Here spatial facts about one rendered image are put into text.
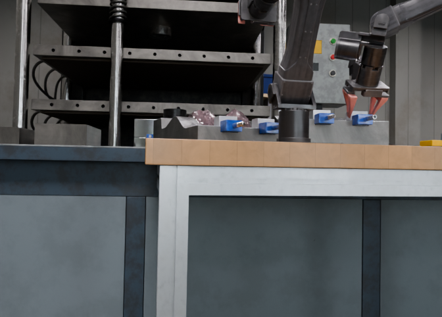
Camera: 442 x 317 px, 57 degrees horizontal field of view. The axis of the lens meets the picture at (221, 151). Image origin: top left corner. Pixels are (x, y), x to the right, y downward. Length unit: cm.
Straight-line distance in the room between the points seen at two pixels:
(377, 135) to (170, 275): 77
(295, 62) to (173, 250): 44
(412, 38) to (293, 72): 427
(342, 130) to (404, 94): 373
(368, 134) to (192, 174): 69
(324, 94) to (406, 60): 293
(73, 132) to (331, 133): 74
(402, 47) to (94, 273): 434
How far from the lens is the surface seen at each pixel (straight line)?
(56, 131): 130
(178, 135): 116
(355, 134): 120
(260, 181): 67
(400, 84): 490
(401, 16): 118
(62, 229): 115
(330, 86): 213
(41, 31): 443
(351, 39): 117
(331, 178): 70
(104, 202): 112
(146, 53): 199
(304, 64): 85
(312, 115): 118
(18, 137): 138
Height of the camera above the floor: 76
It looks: 2 degrees up
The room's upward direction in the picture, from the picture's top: 1 degrees clockwise
